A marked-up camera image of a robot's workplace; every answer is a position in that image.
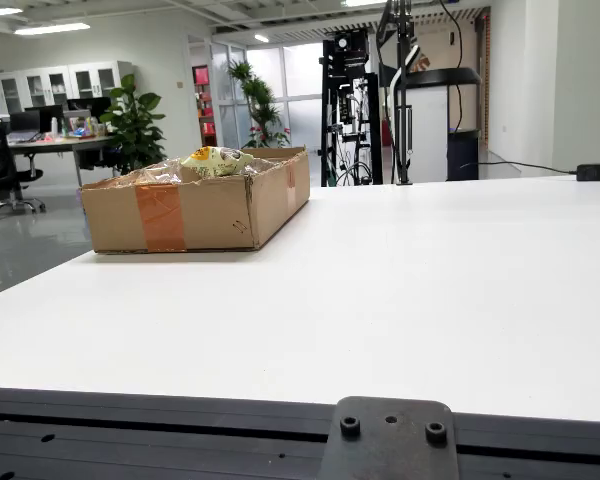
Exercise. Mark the dark waste bin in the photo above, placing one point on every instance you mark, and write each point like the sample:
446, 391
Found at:
463, 155

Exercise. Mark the black stand pole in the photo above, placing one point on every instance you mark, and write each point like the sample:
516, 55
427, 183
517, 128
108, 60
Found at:
404, 145

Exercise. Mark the red display shelf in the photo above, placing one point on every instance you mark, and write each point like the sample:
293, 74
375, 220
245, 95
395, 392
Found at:
201, 76

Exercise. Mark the tall slender potted plant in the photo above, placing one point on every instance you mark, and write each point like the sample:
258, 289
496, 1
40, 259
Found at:
260, 100

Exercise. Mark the black aluminium frame rail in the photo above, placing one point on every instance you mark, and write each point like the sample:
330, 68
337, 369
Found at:
130, 435

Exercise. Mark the black metal mounting plate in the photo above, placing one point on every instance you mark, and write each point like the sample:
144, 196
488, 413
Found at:
390, 452

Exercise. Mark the brown cardboard box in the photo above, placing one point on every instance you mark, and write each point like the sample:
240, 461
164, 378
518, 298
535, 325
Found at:
215, 215

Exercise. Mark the long ceiling light panel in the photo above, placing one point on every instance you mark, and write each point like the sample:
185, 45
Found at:
52, 28
0, 12

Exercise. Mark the small ceiling light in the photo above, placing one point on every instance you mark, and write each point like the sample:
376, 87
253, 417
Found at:
261, 38

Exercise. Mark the yellow green snack bag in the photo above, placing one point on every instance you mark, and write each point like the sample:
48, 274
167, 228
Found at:
215, 160

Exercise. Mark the black equipment rack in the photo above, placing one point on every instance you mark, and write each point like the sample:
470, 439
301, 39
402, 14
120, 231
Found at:
327, 125

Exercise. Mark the grey office desk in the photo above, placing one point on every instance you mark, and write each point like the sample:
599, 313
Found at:
60, 144

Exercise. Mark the white glass door cabinet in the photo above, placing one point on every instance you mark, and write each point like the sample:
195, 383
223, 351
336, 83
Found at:
70, 82

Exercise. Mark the black power adapter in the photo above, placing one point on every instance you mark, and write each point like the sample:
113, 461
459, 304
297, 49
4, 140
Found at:
597, 172

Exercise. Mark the broad leaf potted plant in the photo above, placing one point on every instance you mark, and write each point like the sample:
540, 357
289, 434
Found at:
135, 125

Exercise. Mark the clear plastic packet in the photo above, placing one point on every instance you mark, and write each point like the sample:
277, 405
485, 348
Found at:
265, 165
160, 171

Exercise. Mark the white machine with black top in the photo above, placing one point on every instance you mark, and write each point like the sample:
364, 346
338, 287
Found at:
430, 125

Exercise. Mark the black office chair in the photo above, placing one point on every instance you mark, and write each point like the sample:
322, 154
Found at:
0, 165

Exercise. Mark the black bolt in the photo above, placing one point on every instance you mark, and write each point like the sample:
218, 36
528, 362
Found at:
350, 427
436, 434

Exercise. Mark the black computer monitor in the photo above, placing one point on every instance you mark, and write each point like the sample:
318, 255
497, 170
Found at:
47, 117
92, 106
25, 121

